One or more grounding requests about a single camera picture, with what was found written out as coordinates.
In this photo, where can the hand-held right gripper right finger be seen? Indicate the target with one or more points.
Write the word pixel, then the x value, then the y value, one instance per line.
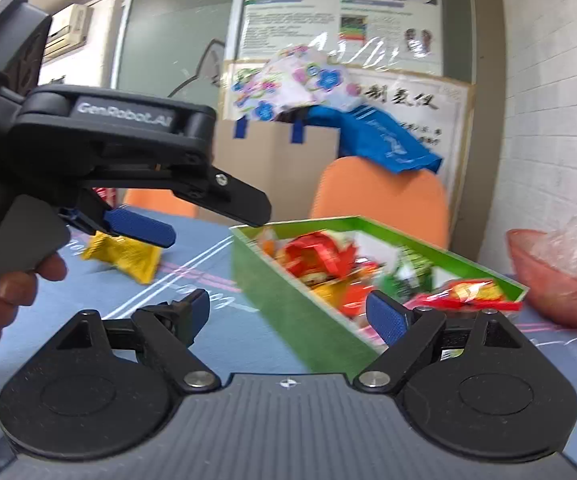
pixel 387 317

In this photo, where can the blue tablecloth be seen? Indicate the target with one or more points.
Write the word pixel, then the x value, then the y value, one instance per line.
pixel 118 305

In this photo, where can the frosted glass panel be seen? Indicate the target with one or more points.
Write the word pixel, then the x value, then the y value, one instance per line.
pixel 178 35

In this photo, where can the brown cardboard box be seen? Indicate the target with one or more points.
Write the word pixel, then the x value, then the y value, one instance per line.
pixel 273 175

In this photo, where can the green cardboard box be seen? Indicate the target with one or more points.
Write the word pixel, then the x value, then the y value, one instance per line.
pixel 288 305

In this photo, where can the floral cloth bag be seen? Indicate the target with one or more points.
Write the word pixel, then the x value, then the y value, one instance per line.
pixel 293 80

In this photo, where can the air conditioner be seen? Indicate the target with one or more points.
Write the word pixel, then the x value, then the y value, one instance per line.
pixel 68 30

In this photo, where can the orange chair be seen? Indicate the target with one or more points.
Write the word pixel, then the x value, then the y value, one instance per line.
pixel 383 200
pixel 161 205

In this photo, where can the yellow cake packet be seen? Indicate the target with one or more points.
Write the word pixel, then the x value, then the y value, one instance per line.
pixel 333 294

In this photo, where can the framed white poster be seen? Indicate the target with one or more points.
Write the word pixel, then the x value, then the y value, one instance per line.
pixel 433 110

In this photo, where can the blue plastic bag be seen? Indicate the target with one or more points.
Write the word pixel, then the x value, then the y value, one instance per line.
pixel 383 137

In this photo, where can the red gold snack packet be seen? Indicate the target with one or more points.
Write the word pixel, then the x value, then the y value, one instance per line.
pixel 318 255

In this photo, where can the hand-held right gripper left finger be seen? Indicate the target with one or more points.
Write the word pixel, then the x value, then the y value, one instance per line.
pixel 199 312

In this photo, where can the narrow red clear snack packet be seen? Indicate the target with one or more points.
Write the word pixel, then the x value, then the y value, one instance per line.
pixel 468 295

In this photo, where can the white drink bottle red label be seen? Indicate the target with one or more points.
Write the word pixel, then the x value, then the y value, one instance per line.
pixel 102 195

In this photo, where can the wall poster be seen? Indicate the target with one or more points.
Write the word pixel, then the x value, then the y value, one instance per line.
pixel 293 10

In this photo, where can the yellow snack packet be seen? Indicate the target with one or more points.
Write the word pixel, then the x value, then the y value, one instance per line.
pixel 128 257

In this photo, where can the green candy packet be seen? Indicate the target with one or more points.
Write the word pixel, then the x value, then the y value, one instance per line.
pixel 411 270

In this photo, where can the clear plastic bag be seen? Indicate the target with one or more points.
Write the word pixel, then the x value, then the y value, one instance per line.
pixel 568 247

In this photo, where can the pink plastic bowl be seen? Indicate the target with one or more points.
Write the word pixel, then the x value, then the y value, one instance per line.
pixel 558 290

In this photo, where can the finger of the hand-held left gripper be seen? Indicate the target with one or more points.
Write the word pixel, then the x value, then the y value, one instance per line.
pixel 233 197
pixel 138 227

